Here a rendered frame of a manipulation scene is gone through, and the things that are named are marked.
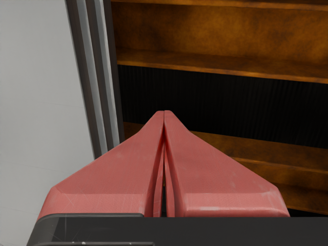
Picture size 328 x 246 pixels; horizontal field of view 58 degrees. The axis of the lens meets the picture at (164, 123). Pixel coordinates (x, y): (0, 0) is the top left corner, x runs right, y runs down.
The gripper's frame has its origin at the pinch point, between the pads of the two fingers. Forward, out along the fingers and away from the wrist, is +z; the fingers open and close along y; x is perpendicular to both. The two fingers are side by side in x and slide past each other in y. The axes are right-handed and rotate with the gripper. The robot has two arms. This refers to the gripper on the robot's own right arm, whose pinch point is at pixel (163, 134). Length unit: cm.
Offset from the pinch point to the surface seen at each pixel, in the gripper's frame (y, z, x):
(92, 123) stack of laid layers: 6.4, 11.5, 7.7
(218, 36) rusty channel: -6.7, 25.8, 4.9
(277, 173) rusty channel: -17.5, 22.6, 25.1
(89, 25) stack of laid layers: 5.6, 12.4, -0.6
